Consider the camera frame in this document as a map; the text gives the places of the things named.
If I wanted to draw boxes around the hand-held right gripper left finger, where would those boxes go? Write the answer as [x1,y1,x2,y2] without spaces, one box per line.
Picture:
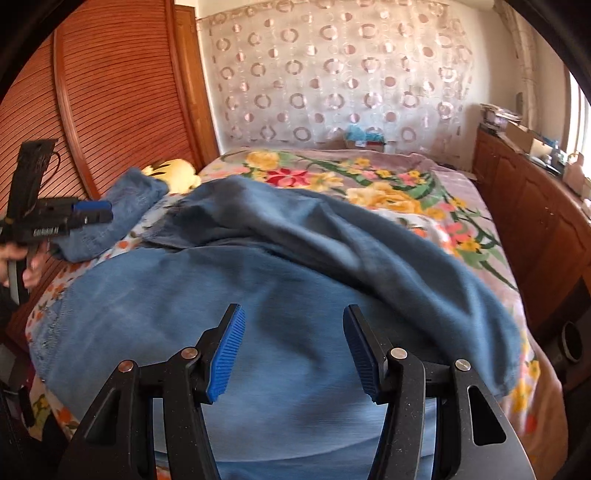
[69,303,247,480]

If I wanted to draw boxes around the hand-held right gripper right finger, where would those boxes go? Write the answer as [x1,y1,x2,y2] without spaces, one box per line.
[342,304,536,480]

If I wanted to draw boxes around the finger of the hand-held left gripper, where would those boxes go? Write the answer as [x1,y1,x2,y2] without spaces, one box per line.
[58,212,114,237]
[60,198,112,217]

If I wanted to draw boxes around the blue denim pants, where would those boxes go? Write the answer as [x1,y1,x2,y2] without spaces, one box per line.
[30,167,525,480]

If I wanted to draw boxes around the person's left hand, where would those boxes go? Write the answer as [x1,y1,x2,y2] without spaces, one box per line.
[0,241,49,291]

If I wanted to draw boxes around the yellow plush toy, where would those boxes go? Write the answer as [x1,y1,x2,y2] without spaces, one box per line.
[141,158,201,191]

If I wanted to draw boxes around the wooden slatted headboard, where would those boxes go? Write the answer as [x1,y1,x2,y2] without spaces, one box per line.
[0,0,206,352]

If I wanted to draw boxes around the wooden panelled door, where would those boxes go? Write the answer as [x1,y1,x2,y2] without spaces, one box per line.
[173,4,221,162]

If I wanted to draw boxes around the pink floral blanket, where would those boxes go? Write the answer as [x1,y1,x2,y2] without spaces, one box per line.
[198,148,571,480]

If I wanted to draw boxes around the black round cylinder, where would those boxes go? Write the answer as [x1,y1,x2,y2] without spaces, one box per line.
[561,320,585,363]

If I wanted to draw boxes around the small cardboard box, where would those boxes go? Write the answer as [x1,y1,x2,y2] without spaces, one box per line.
[342,137,389,153]

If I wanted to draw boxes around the long wooden cabinet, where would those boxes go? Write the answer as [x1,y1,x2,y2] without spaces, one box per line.
[471,127,591,333]

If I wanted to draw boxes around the light blue cloth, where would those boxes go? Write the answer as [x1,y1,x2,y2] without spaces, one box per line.
[345,124,385,145]

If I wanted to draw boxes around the circle-patterned sheer curtain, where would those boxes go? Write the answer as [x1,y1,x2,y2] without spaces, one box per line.
[196,2,476,151]

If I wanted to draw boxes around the flat open cardboard box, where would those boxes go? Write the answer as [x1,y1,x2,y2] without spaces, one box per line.
[505,122,555,155]

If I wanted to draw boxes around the stack of papers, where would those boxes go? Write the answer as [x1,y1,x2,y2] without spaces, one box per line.
[479,102,522,132]

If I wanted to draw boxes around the white plastic bottle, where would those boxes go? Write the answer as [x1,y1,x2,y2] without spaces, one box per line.
[566,150,585,185]

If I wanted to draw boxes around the pale patterned side curtain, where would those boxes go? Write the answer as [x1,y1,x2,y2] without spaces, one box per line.
[496,0,539,121]

